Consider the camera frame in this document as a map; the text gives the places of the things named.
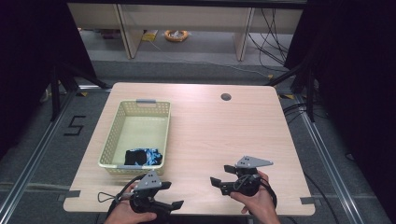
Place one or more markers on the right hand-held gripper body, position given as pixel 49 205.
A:
pixel 246 180

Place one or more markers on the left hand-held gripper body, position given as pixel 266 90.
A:
pixel 146 189

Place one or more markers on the blue patterned fingerless glove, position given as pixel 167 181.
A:
pixel 153 155

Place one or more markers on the black fingerless glove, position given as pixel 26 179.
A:
pixel 134 158

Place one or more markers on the pale yellow plastic basket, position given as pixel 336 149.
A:
pixel 137 130

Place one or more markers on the person's right hand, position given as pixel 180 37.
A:
pixel 260 202

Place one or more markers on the person's left hand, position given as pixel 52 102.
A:
pixel 127 211

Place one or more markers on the grey tape piece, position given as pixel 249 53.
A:
pixel 307 200
pixel 73 193

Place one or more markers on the grey table grommet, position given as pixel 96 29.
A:
pixel 226 97

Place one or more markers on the black metal stand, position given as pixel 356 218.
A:
pixel 62 84
pixel 306 84

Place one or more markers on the orange coil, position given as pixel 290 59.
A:
pixel 176 35

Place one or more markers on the dark curtain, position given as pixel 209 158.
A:
pixel 28 62
pixel 355 77

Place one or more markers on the yellow packet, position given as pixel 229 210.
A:
pixel 150 35

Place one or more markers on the beige wooden desk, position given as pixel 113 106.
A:
pixel 186 18

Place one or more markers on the metal floor rail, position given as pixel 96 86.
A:
pixel 330 168
pixel 34 155

